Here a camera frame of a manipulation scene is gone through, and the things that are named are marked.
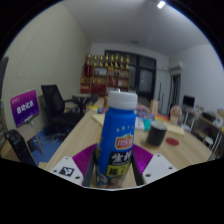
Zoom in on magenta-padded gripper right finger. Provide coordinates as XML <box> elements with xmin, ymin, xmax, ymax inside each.
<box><xmin>130</xmin><ymin>143</ymin><xmax>179</xmax><ymax>187</ymax></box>

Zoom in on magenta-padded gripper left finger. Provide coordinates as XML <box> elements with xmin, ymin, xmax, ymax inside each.
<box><xmin>49</xmin><ymin>143</ymin><xmax>100</xmax><ymax>188</ymax></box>

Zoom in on blue white-capped drink bottle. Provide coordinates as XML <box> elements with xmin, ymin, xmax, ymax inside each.
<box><xmin>94</xmin><ymin>90</ymin><xmax>139</xmax><ymax>190</ymax></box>

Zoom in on black cup with white inside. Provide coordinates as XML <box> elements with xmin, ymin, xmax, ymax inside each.
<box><xmin>146</xmin><ymin>120</ymin><xmax>168</xmax><ymax>148</ymax></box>

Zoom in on white printed paper sheet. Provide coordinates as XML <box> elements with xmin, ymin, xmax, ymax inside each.
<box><xmin>134</xmin><ymin>116</ymin><xmax>146</xmax><ymax>131</ymax></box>

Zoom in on tan paper envelope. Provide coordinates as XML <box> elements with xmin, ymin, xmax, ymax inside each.
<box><xmin>163</xmin><ymin>121</ymin><xmax>186</xmax><ymax>136</ymax></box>

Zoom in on pale yellow book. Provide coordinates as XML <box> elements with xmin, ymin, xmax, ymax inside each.
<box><xmin>91</xmin><ymin>113</ymin><xmax>107</xmax><ymax>127</ymax></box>

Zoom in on tan upright carton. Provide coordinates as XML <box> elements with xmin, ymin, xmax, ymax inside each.
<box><xmin>149</xmin><ymin>99</ymin><xmax>160</xmax><ymax>115</ymax></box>

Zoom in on pink flowers in white pot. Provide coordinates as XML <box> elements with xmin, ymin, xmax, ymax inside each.
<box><xmin>169</xmin><ymin>104</ymin><xmax>184</xmax><ymax>126</ymax></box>

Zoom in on black office chair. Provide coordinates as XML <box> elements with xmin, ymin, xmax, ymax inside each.
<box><xmin>40</xmin><ymin>84</ymin><xmax>86</xmax><ymax>134</ymax></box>

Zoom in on small round side table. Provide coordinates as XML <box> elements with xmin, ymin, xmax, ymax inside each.
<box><xmin>71</xmin><ymin>93</ymin><xmax>93</xmax><ymax>104</ymax></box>

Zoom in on white round stool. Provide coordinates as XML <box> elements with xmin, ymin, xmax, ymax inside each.
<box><xmin>203</xmin><ymin>134</ymin><xmax>216</xmax><ymax>152</ymax></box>

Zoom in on black bag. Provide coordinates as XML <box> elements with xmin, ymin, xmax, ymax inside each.
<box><xmin>3</xmin><ymin>129</ymin><xmax>38</xmax><ymax>167</ymax></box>

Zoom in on black computer monitor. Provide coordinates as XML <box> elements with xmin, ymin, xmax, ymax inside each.
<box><xmin>182</xmin><ymin>95</ymin><xmax>196</xmax><ymax>109</ymax></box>

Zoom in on long wooden side desk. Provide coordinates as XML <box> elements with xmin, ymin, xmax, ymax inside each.
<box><xmin>181</xmin><ymin>104</ymin><xmax>224</xmax><ymax>158</ymax></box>

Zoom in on purple sign on stand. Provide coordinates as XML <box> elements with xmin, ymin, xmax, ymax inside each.
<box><xmin>9</xmin><ymin>89</ymin><xmax>44</xmax><ymax>154</ymax></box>

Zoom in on black framed glass door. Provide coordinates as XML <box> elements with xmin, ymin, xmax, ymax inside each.
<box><xmin>104</xmin><ymin>49</ymin><xmax>158</xmax><ymax>101</ymax></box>

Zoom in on wooden shelf unit with trophies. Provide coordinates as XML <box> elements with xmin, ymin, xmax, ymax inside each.
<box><xmin>79</xmin><ymin>53</ymin><xmax>132</xmax><ymax>98</ymax></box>

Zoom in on ceiling light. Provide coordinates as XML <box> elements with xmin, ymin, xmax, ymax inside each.
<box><xmin>156</xmin><ymin>0</ymin><xmax>167</xmax><ymax>10</ymax></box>

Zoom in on white wall air conditioner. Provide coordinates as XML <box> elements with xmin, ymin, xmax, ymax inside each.
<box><xmin>168</xmin><ymin>60</ymin><xmax>184</xmax><ymax>72</ymax></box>

